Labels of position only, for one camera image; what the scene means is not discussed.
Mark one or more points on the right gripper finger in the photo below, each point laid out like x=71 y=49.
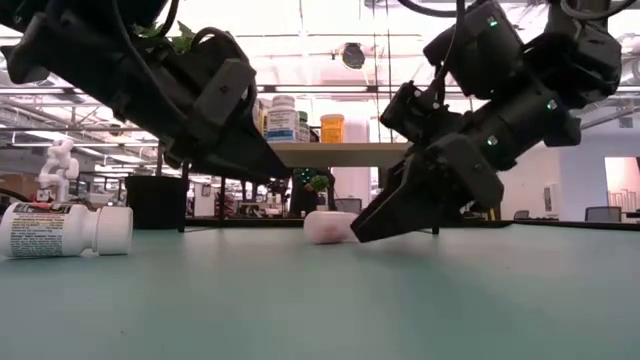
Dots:
x=425 y=200

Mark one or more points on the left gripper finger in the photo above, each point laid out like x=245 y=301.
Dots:
x=225 y=150

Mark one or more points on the clear bottle green lid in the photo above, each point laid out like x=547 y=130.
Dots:
x=304 y=129

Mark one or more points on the white bottle purple label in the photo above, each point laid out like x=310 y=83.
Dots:
x=327 y=227

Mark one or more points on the small white bottle red label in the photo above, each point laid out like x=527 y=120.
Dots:
x=112 y=230

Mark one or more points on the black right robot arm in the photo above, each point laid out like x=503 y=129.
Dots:
x=585 y=55

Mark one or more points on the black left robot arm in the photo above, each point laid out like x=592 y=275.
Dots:
x=75 y=10

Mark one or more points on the wooden shelf black metal legs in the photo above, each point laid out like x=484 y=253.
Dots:
x=340 y=155

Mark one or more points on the grey office chair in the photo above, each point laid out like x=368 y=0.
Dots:
x=348 y=205
x=602 y=214
x=521 y=215

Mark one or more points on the potted green plant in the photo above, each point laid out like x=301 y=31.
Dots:
x=155 y=202

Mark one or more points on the white articulated robot figure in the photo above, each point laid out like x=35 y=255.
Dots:
x=60 y=160

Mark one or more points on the green table mat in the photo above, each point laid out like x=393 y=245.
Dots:
x=320 y=310

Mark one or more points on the black round overhead device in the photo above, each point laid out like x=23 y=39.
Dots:
x=353 y=56

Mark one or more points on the white wall dispenser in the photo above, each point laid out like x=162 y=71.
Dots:
x=551 y=198

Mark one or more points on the black aluminium table frame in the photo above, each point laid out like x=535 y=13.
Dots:
x=240 y=223

